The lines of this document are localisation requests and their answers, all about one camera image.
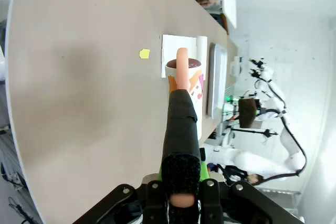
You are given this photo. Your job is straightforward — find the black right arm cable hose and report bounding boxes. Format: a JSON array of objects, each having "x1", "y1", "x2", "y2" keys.
[{"x1": 278, "y1": 115, "x2": 307, "y2": 176}]

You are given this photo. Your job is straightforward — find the lint roller with black handle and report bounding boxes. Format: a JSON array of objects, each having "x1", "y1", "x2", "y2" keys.
[{"x1": 160, "y1": 47, "x2": 204, "y2": 224}]

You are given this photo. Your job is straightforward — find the yellow paper scrap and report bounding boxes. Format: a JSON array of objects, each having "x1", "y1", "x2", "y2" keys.
[{"x1": 138, "y1": 48, "x2": 151, "y2": 60}]

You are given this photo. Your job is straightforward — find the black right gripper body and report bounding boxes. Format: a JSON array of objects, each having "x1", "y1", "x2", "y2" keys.
[{"x1": 255, "y1": 101, "x2": 267, "y2": 120}]

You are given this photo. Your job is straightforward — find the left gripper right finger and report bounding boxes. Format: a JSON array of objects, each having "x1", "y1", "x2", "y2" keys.
[{"x1": 198, "y1": 162, "x2": 306, "y2": 224}]

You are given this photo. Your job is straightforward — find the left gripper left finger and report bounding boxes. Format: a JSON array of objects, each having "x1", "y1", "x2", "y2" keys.
[{"x1": 73, "y1": 167, "x2": 165, "y2": 224}]

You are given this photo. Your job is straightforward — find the silver metal tray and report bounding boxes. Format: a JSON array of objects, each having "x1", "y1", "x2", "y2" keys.
[{"x1": 206, "y1": 42, "x2": 228, "y2": 119}]

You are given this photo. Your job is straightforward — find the black tripod pole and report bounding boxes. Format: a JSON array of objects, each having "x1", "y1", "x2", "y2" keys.
[{"x1": 230, "y1": 127, "x2": 279, "y2": 138}]

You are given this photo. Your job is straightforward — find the white paper sheet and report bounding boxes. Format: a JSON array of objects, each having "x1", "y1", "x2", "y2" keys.
[{"x1": 160, "y1": 34, "x2": 208, "y2": 79}]

